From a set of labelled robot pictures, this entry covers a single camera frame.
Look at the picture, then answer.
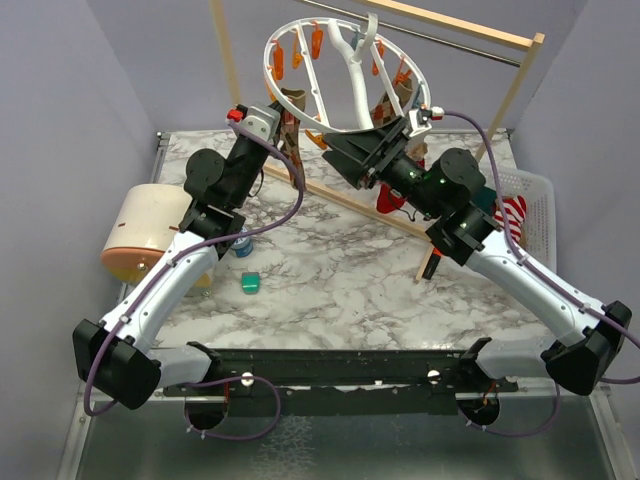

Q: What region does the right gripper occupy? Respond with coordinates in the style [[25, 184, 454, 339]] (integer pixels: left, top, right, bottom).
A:
[[322, 115, 443, 219]]

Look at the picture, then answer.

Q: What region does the beige argyle sock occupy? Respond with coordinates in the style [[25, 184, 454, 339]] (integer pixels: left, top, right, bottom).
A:
[[370, 78, 414, 128], [280, 87, 306, 189]]

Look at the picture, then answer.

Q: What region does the white round clip hanger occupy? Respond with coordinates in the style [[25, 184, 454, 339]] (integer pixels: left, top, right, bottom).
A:
[[262, 13, 432, 133]]

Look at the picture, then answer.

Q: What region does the wooden hanger rack frame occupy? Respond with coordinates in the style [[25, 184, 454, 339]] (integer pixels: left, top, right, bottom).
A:
[[208, 0, 547, 285]]

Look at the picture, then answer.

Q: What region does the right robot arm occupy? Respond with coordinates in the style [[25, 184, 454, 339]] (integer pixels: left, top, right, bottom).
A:
[[323, 117, 631, 395]]

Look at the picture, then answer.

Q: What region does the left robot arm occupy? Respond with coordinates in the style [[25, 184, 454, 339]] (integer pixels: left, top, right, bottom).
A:
[[72, 115, 282, 416]]

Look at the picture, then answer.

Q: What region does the yellow orange clothespin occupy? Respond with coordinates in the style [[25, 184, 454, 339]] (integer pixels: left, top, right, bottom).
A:
[[305, 129, 328, 151]]

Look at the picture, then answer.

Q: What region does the red beige reindeer sock front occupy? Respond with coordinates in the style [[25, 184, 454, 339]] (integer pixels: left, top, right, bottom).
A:
[[376, 183, 405, 214]]

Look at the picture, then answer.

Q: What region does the blue patterned round tin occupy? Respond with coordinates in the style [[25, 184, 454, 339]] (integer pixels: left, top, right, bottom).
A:
[[231, 235, 253, 258]]

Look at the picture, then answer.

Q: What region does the dark teal sock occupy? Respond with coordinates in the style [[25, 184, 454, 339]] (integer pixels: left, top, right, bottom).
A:
[[472, 187, 497, 215]]

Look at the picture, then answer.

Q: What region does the black orange highlighter marker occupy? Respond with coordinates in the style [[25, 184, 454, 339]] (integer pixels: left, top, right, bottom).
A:
[[422, 248, 442, 280]]

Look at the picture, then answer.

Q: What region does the teal green small box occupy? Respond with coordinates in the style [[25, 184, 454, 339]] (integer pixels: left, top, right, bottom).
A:
[[241, 272, 261, 295]]

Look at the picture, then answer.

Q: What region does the red white striped sock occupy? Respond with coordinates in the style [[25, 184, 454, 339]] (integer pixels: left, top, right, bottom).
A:
[[493, 195, 527, 246]]

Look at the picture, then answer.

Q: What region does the white plastic basket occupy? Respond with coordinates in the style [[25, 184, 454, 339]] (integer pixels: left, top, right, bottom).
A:
[[498, 167, 557, 272]]

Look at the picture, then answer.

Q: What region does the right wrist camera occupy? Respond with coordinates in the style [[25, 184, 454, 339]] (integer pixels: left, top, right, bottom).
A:
[[408, 104, 445, 138]]

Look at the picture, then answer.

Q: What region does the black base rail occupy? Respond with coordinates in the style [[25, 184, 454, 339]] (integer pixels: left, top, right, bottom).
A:
[[163, 347, 518, 416]]

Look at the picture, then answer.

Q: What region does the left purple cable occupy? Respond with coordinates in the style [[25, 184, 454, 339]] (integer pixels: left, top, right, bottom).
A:
[[82, 119, 306, 418]]

